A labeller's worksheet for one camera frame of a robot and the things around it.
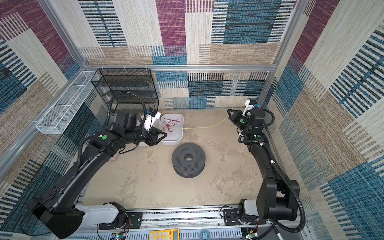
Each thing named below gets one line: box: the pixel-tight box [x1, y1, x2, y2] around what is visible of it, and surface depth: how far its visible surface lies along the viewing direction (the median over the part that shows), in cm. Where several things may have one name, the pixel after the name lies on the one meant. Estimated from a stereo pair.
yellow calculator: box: [149, 229, 180, 240], surface depth 70 cm
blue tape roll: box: [199, 229, 211, 240], surface depth 71 cm
